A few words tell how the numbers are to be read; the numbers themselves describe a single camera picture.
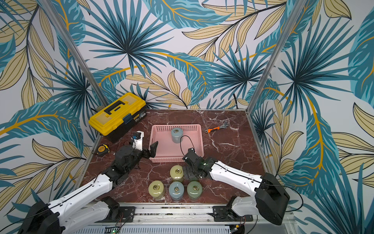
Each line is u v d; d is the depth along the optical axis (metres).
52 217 0.40
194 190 0.73
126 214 0.74
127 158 0.59
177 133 0.95
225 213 0.74
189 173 0.73
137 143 0.68
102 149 0.93
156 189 0.73
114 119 0.90
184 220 0.73
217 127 1.09
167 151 1.02
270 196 0.41
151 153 0.72
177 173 0.78
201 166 0.58
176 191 0.72
